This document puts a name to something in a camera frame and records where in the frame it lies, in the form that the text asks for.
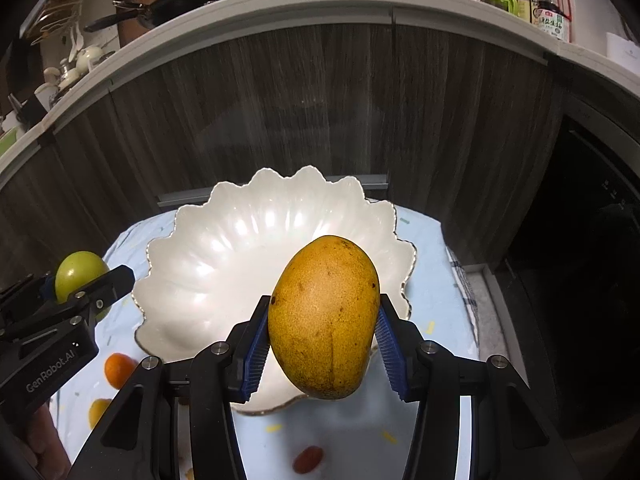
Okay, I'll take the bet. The person's left hand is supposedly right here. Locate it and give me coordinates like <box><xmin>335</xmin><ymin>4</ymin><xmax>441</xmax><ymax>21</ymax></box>
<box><xmin>22</xmin><ymin>402</ymin><xmax>73</xmax><ymax>480</ymax></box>

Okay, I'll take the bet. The white cup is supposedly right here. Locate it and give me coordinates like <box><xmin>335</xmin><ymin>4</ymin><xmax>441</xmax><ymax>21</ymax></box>
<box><xmin>35</xmin><ymin>85</ymin><xmax>61</xmax><ymax>111</ymax></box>

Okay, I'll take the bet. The wire utensil rack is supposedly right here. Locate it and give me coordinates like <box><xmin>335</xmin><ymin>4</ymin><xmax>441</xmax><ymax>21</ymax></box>
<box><xmin>20</xmin><ymin>0</ymin><xmax>83</xmax><ymax>38</ymax></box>

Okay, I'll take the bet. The wood grain cabinet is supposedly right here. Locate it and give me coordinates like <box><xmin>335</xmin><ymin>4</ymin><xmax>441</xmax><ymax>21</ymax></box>
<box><xmin>0</xmin><ymin>7</ymin><xmax>566</xmax><ymax>301</ymax></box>

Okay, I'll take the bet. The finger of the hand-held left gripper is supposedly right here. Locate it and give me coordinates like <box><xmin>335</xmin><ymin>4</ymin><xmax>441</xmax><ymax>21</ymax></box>
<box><xmin>0</xmin><ymin>272</ymin><xmax>57</xmax><ymax>317</ymax></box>
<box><xmin>75</xmin><ymin>265</ymin><xmax>135</xmax><ymax>328</ymax></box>

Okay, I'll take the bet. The yellow lemon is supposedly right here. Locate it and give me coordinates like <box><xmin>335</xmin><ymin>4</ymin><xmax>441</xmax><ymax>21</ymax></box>
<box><xmin>88</xmin><ymin>398</ymin><xmax>113</xmax><ymax>432</ymax></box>

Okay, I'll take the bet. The light blue tablecloth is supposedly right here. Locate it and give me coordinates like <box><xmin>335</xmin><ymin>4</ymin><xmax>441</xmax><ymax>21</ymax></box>
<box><xmin>47</xmin><ymin>205</ymin><xmax>481</xmax><ymax>480</ymax></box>

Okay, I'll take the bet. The white teapot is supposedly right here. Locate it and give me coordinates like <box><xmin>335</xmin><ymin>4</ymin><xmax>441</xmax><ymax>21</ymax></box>
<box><xmin>75</xmin><ymin>45</ymin><xmax>104</xmax><ymax>73</ymax></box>

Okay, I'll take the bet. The dark soy sauce bottle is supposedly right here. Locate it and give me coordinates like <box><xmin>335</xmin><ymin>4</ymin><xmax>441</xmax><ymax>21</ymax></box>
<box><xmin>531</xmin><ymin>0</ymin><xmax>572</xmax><ymax>43</ymax></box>

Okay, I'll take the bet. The white scalloped bowl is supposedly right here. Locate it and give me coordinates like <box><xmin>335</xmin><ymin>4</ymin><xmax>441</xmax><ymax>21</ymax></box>
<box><xmin>132</xmin><ymin>166</ymin><xmax>418</xmax><ymax>416</ymax></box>

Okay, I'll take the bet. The white paper sheet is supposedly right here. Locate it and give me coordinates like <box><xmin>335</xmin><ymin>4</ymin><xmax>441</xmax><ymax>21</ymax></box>
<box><xmin>606</xmin><ymin>32</ymin><xmax>640</xmax><ymax>73</ymax></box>

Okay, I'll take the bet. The black container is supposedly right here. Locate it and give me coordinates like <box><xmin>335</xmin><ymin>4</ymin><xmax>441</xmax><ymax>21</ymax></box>
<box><xmin>10</xmin><ymin>95</ymin><xmax>46</xmax><ymax>128</ymax></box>

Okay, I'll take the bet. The checked dish towel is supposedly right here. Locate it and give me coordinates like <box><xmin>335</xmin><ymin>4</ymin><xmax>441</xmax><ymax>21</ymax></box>
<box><xmin>447</xmin><ymin>255</ymin><xmax>481</xmax><ymax>346</ymax></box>

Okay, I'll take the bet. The dark built-in oven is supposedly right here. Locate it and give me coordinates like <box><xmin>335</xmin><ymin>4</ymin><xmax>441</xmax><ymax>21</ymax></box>
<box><xmin>495</xmin><ymin>55</ymin><xmax>640</xmax><ymax>461</ymax></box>

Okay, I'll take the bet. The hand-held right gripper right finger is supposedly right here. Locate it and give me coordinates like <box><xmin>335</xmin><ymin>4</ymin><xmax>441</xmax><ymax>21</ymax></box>
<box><xmin>375</xmin><ymin>294</ymin><xmax>583</xmax><ymax>480</ymax></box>

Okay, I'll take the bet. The green apple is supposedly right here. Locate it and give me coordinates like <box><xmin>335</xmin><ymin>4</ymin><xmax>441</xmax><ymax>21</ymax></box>
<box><xmin>55</xmin><ymin>251</ymin><xmax>111</xmax><ymax>321</ymax></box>

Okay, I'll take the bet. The white kitchen counter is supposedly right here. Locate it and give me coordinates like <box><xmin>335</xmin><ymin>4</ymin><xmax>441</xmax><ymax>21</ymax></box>
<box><xmin>0</xmin><ymin>0</ymin><xmax>640</xmax><ymax>171</ymax></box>

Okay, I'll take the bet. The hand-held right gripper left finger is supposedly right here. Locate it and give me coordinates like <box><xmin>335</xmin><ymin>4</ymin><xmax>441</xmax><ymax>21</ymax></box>
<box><xmin>70</xmin><ymin>296</ymin><xmax>273</xmax><ymax>480</ymax></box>

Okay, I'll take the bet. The red date on table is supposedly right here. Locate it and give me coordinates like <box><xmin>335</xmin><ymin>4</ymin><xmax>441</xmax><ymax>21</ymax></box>
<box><xmin>292</xmin><ymin>446</ymin><xmax>323</xmax><ymax>475</ymax></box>

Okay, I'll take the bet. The yellow mango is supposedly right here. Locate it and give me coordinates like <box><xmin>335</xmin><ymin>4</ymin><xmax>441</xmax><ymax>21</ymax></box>
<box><xmin>267</xmin><ymin>235</ymin><xmax>381</xmax><ymax>401</ymax></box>

